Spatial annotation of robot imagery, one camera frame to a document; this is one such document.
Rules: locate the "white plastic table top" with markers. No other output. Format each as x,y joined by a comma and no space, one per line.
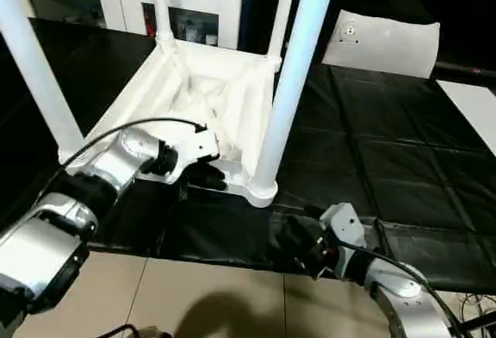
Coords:
217,90

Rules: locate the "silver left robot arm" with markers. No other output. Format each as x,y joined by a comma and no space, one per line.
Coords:
46,253

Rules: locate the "black floor rod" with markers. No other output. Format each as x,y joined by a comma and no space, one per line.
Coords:
479,324

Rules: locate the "flat white board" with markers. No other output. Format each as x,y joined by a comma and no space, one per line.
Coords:
477,109

